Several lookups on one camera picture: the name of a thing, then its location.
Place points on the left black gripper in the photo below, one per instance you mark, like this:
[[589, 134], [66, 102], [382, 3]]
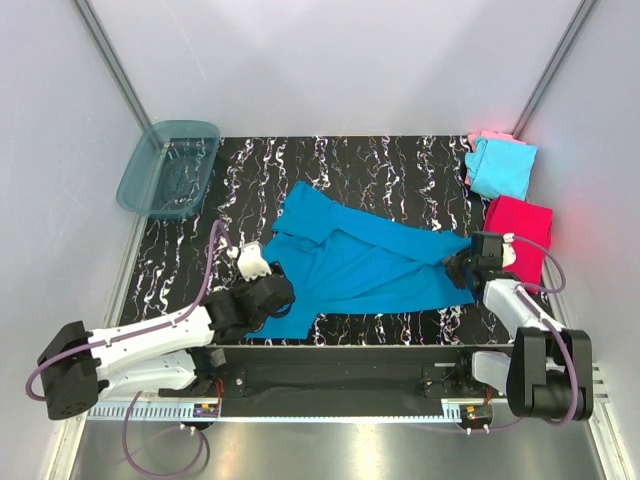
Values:
[[250, 283]]

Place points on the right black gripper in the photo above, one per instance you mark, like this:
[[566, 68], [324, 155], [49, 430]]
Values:
[[452, 268]]

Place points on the blue t shirt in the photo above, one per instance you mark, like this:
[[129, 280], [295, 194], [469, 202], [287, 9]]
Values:
[[345, 261]]

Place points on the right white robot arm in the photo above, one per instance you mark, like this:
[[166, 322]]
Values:
[[548, 372]]

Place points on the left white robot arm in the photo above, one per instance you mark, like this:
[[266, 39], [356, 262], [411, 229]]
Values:
[[167, 356]]

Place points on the red folded shirt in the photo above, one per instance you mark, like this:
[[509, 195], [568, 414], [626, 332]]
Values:
[[507, 215]]

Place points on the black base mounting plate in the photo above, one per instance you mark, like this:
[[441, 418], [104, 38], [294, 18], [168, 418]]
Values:
[[381, 380]]

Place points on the light blue folded shirt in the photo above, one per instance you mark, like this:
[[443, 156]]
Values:
[[500, 168]]

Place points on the pink folded shirt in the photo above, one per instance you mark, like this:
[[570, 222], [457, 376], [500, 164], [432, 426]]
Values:
[[487, 137]]

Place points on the teal plastic bin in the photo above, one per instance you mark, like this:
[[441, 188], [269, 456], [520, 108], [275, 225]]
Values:
[[169, 171]]

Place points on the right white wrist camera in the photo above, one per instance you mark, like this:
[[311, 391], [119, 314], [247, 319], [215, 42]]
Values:
[[509, 255]]

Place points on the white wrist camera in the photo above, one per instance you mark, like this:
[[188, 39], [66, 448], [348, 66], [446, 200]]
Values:
[[250, 261], [509, 255]]

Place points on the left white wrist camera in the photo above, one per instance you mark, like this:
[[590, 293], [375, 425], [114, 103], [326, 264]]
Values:
[[250, 261]]

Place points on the white slotted cable duct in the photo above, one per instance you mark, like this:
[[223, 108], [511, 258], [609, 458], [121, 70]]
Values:
[[233, 412]]

